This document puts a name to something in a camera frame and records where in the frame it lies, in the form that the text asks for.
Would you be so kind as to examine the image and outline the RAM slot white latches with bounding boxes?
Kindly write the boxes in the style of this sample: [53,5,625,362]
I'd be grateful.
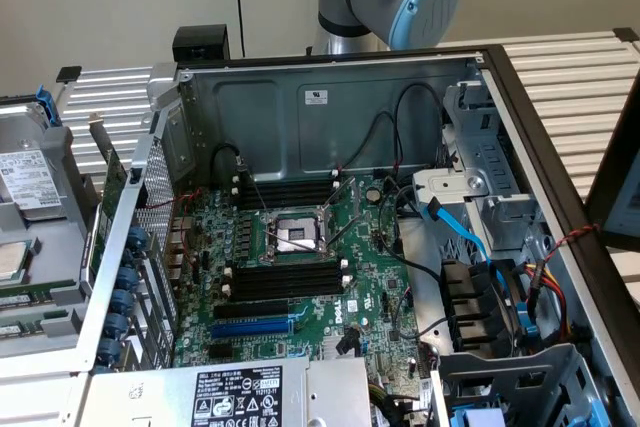
[229,170,340,193]
[222,262,351,282]
[229,180,342,204]
[221,279,352,301]

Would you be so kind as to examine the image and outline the silver socket cover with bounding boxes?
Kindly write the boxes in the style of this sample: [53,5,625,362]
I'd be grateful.
[319,176,362,249]

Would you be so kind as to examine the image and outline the CPU socket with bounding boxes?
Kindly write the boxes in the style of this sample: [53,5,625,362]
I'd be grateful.
[259,206,341,263]

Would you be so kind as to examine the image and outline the silver locking lever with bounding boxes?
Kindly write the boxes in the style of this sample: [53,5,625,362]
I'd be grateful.
[251,179,270,213]
[264,219,365,254]

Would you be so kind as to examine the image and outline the green Dell motherboard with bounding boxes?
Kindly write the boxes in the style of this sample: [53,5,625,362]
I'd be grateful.
[172,174,437,427]

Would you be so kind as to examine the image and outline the open grey PC case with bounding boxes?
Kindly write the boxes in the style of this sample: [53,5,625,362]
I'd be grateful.
[69,44,640,427]

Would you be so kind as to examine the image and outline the long black expansion slot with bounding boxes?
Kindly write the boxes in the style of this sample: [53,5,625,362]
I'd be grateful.
[213,298,292,322]

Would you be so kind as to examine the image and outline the black SATA connector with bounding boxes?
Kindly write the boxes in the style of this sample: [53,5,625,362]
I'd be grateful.
[338,329,360,354]

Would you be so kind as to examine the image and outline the silver finned chipset heatsink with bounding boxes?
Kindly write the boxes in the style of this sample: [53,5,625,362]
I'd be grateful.
[322,334,362,359]

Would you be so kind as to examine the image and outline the blue expansion slot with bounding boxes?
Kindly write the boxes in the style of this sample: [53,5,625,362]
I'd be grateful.
[209,311,307,342]

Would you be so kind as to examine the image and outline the grey metal disk bay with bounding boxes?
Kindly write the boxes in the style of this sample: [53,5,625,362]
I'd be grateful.
[412,79,549,256]

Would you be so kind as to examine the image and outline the black fan shroud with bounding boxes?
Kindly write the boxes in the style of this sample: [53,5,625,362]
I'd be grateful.
[439,257,526,354]

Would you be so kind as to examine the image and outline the black box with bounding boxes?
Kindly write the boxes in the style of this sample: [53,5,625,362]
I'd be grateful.
[172,25,231,62]

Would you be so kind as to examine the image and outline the green graphics card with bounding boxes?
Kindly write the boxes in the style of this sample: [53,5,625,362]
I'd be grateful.
[85,114,130,293]

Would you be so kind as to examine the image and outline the blue plastic fan clip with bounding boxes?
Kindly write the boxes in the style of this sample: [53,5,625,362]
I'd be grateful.
[516,296,540,344]

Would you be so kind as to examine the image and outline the grey perforated disk bay cage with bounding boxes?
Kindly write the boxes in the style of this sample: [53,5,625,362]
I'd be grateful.
[432,343,609,427]

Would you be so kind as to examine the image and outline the grey side drive tray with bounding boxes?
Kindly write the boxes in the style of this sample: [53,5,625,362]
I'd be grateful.
[0,91,104,361]

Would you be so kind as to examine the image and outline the grey power supply unit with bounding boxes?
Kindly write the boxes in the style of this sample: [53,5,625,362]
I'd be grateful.
[89,356,372,427]

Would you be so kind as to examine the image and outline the black framed monitor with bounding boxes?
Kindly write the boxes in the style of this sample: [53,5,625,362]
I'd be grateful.
[583,109,640,311]

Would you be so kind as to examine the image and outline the silver hard disk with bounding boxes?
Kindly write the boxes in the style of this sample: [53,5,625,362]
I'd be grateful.
[0,101,66,221]

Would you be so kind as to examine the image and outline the silver CPU chip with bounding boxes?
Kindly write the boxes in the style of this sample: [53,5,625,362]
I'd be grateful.
[0,240,32,282]

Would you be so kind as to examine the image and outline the thin black wire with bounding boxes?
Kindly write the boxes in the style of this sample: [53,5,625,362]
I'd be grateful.
[377,176,444,282]
[393,82,447,171]
[347,110,404,172]

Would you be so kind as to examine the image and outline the thick black wire loop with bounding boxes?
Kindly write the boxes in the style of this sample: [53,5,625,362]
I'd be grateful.
[212,143,246,184]

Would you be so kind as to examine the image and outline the red black twisted wire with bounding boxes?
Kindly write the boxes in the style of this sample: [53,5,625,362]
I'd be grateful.
[542,223,601,264]
[147,185,207,273]

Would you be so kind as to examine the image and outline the blue flat SATA wire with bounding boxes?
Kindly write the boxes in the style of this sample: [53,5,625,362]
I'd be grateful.
[423,198,509,298]

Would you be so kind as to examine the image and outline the yellow red black wire bundle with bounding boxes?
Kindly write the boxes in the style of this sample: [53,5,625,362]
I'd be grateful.
[522,259,576,343]

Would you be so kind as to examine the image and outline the blue plastic disk handle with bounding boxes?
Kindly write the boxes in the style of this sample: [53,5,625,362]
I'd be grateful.
[35,86,62,128]

